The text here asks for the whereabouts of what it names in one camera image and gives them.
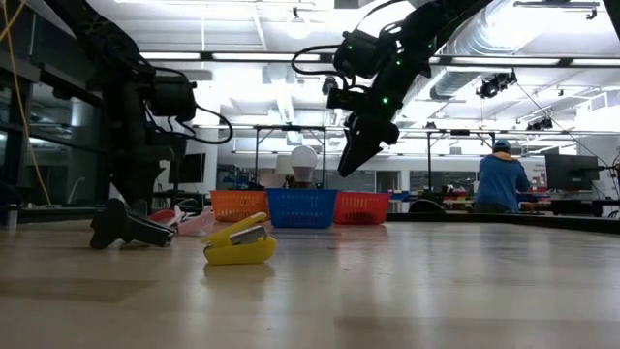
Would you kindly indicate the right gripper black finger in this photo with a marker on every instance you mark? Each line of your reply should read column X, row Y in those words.
column 358, row 155

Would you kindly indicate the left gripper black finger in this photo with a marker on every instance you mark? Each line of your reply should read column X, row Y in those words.
column 138, row 206

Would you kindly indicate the small red stapler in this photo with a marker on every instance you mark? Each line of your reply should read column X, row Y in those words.
column 162, row 214

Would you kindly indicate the blue plastic basket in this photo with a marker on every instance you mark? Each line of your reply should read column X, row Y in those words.
column 301, row 208

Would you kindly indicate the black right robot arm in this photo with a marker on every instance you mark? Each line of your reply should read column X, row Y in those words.
column 421, row 34

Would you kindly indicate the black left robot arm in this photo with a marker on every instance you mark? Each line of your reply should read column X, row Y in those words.
column 87, row 29

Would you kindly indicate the small yellow stapler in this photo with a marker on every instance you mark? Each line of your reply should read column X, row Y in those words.
column 239, row 247

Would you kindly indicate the black computer monitor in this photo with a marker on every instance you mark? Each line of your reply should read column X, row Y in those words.
column 189, row 168
column 571, row 172

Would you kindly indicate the red plastic basket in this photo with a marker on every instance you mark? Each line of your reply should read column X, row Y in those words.
column 363, row 208

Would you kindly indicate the white light bulb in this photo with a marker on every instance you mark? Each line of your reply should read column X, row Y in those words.
column 303, row 162

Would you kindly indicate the black metal stand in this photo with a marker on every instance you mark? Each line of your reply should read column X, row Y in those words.
column 290, row 128

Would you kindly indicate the orange plastic basket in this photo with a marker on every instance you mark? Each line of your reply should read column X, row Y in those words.
column 237, row 206

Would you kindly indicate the black ceiling spotlight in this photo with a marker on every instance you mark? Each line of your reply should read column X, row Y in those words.
column 494, row 86

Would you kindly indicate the person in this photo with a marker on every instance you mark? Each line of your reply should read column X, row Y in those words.
column 501, row 179

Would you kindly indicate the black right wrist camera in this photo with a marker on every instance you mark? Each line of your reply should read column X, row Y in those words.
column 341, row 99

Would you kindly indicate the silver ventilation duct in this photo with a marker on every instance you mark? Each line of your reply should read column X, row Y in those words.
column 465, row 48

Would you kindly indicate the black aluminium table frame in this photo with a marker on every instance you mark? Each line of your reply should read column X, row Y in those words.
column 533, row 222

